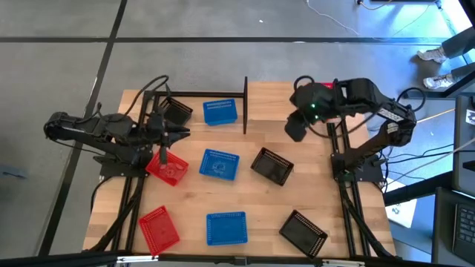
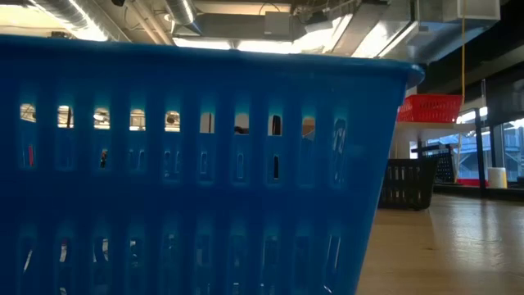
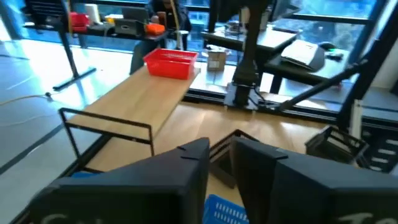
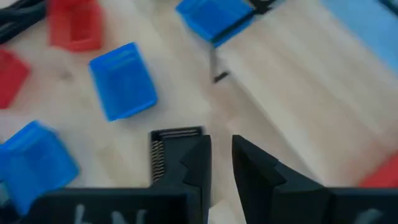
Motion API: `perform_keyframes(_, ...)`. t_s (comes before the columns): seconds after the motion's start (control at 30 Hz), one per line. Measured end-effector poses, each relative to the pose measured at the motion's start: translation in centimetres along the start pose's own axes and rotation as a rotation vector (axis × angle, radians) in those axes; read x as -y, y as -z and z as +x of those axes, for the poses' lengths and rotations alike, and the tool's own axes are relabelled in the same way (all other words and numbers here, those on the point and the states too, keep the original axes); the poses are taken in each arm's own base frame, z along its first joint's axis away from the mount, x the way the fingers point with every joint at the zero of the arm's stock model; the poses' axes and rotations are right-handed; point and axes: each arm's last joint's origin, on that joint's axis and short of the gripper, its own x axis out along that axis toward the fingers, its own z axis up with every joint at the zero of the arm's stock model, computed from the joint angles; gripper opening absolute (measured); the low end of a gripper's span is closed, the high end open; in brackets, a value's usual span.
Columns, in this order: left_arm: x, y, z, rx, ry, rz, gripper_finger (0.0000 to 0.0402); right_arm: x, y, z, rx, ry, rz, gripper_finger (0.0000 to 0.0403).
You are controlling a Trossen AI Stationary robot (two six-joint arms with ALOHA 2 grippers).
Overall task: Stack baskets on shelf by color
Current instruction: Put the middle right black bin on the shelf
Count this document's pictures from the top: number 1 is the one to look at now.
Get white paper sheet with logo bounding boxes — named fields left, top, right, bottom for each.
left=384, top=177, right=419, bottom=229

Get black sleeved cable bundle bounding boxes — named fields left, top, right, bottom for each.
left=88, top=177, right=146, bottom=253
left=341, top=183, right=395, bottom=259

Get person's leg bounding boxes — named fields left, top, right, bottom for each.
left=451, top=62, right=475, bottom=81
left=441, top=26, right=475, bottom=59

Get black horizontal rig beam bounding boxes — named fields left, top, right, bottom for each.
left=0, top=251, right=475, bottom=267

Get person's foot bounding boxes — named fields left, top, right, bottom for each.
left=416, top=47, right=449, bottom=65
left=422, top=73, right=456, bottom=91

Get blue plastic slotted basket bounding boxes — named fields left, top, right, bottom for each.
left=198, top=148, right=240, bottom=182
left=202, top=98, right=239, bottom=127
left=206, top=211, right=249, bottom=247

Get red plastic slotted basket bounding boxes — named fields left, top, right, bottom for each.
left=138, top=205, right=181, bottom=257
left=318, top=82, right=343, bottom=122
left=145, top=149, right=190, bottom=187

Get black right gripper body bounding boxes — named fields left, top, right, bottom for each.
left=289, top=82, right=337, bottom=123

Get grey desktop device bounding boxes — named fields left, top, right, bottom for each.
left=453, top=95, right=475, bottom=197

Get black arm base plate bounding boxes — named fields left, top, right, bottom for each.
left=331, top=151, right=385, bottom=183
left=99, top=154, right=153, bottom=178

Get grey floor cable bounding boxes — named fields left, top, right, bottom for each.
left=385, top=136, right=475, bottom=186

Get white floor cable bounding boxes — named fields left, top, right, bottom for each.
left=306, top=0, right=361, bottom=36

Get dark grey side desk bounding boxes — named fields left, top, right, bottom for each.
left=432, top=187, right=475, bottom=267

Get black floor cable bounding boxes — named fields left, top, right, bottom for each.
left=373, top=142, right=456, bottom=166

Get black desk support bar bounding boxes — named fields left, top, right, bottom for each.
left=383, top=171, right=454, bottom=207
left=402, top=69, right=475, bottom=99

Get black plastic slotted basket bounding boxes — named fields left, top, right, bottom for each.
left=160, top=96, right=194, bottom=128
left=249, top=146, right=295, bottom=187
left=278, top=209, right=329, bottom=260

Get black computer keyboard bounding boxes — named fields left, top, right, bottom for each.
left=452, top=202, right=475, bottom=265

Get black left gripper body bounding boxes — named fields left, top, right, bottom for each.
left=147, top=111, right=170, bottom=165

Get yellow extension cable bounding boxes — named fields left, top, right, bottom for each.
left=415, top=108, right=456, bottom=124

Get black right camera cable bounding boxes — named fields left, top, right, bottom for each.
left=304, top=111, right=376, bottom=139

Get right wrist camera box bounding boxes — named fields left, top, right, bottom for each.
left=284, top=110, right=309, bottom=143

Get black aluminium table frame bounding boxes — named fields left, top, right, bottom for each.
left=83, top=90, right=396, bottom=260

